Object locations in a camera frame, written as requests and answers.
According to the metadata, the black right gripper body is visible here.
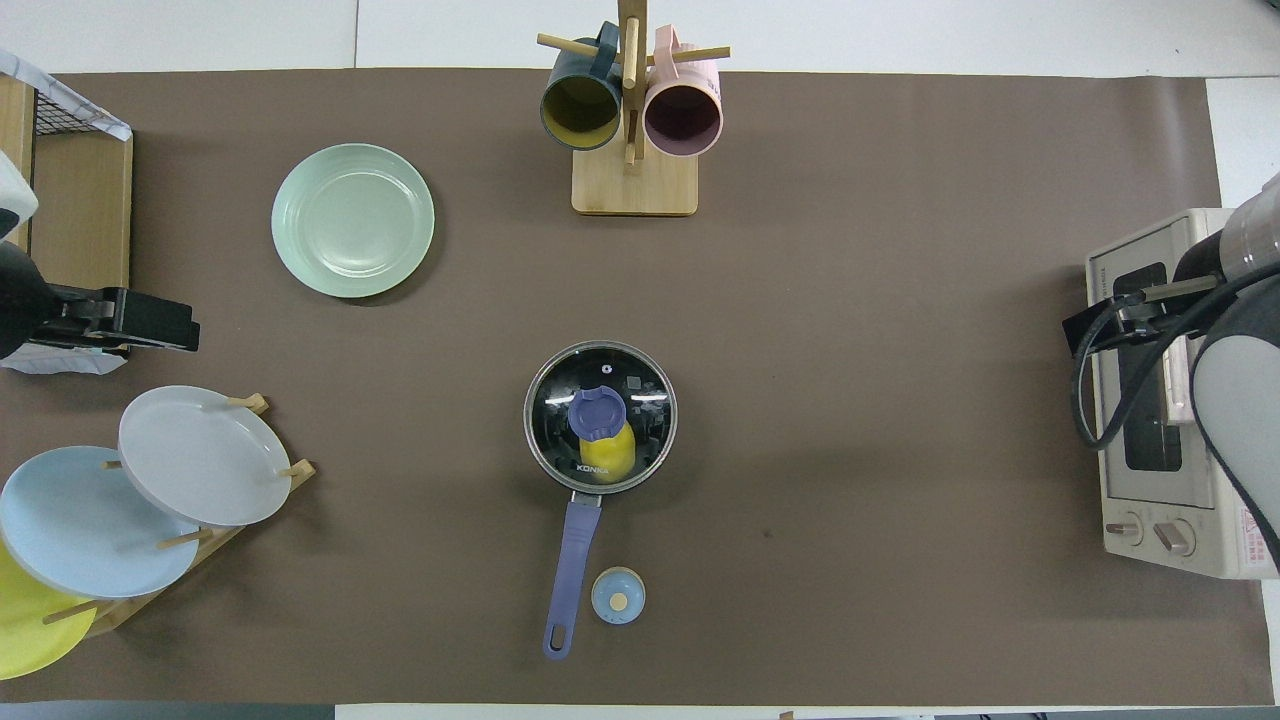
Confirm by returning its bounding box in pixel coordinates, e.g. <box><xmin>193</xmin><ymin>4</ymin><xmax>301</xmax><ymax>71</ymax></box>
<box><xmin>1105</xmin><ymin>235</ymin><xmax>1226</xmax><ymax>336</ymax></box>

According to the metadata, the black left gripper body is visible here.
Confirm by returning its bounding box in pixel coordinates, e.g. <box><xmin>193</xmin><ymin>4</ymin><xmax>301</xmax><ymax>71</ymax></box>
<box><xmin>0</xmin><ymin>240</ymin><xmax>113</xmax><ymax>361</ymax></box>

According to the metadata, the glass lid blue knob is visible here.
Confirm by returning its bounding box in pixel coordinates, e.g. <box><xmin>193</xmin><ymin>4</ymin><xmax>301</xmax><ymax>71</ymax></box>
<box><xmin>525</xmin><ymin>342</ymin><xmax>677</xmax><ymax>493</ymax></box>

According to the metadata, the grey plate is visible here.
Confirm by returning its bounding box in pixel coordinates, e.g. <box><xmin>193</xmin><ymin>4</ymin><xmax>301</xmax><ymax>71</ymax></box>
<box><xmin>118</xmin><ymin>385</ymin><xmax>293</xmax><ymax>528</ymax></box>

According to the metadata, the wooden plate rack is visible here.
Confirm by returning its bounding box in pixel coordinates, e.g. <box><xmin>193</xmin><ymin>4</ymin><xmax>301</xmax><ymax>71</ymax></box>
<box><xmin>40</xmin><ymin>393</ymin><xmax>317</xmax><ymax>641</ymax></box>

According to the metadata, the light blue plate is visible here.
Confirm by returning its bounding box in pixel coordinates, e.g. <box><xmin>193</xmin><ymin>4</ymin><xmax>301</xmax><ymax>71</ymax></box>
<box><xmin>0</xmin><ymin>446</ymin><xmax>201</xmax><ymax>601</ymax></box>

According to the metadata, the pale green plate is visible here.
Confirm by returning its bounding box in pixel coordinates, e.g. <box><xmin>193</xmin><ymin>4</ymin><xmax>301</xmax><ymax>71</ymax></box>
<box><xmin>271</xmin><ymin>143</ymin><xmax>436</xmax><ymax>299</ymax></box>

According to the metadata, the yellow plate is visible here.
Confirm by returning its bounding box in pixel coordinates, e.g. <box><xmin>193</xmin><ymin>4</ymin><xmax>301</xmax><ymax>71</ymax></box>
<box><xmin>0</xmin><ymin>540</ymin><xmax>99</xmax><ymax>681</ymax></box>

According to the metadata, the white plastic sheet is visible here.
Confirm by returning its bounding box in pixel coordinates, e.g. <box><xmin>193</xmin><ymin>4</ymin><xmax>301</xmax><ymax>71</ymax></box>
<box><xmin>0</xmin><ymin>340</ymin><xmax>129</xmax><ymax>377</ymax></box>

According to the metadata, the beige toaster oven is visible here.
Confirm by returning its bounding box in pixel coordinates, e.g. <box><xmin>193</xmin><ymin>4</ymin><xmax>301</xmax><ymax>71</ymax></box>
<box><xmin>1086</xmin><ymin>208</ymin><xmax>1280</xmax><ymax>581</ymax></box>

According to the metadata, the white printed cloth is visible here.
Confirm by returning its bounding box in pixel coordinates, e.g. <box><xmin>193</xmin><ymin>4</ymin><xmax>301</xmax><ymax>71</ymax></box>
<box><xmin>0</xmin><ymin>48</ymin><xmax>133</xmax><ymax>142</ymax></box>

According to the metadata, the brown table mat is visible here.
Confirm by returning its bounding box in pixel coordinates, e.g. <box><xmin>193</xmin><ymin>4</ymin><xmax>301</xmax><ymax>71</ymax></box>
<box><xmin>0</xmin><ymin>68</ymin><xmax>1246</xmax><ymax>706</ymax></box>

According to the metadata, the pink ribbed mug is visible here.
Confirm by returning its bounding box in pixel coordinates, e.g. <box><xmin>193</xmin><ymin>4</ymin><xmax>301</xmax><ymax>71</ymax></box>
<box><xmin>643</xmin><ymin>25</ymin><xmax>723</xmax><ymax>158</ymax></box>

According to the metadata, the wooden mug rack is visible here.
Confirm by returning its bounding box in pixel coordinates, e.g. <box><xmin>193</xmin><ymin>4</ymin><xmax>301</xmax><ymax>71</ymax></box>
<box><xmin>537</xmin><ymin>0</ymin><xmax>732</xmax><ymax>217</ymax></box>

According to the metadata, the dark teal mug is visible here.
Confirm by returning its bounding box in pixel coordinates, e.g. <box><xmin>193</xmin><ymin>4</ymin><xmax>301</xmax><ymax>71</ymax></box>
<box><xmin>540</xmin><ymin>22</ymin><xmax>624</xmax><ymax>152</ymax></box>

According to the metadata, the dark blue saucepan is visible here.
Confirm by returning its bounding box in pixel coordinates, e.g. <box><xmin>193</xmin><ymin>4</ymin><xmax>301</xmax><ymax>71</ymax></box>
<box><xmin>523</xmin><ymin>340</ymin><xmax>679</xmax><ymax>661</ymax></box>

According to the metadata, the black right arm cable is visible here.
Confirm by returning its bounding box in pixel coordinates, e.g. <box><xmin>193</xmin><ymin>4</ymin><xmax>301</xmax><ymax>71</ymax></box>
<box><xmin>1070</xmin><ymin>265</ymin><xmax>1280</xmax><ymax>451</ymax></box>

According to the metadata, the black wire basket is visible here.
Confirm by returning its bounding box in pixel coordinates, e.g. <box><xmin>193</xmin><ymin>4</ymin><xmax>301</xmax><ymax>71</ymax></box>
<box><xmin>35</xmin><ymin>88</ymin><xmax>111</xmax><ymax>137</ymax></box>

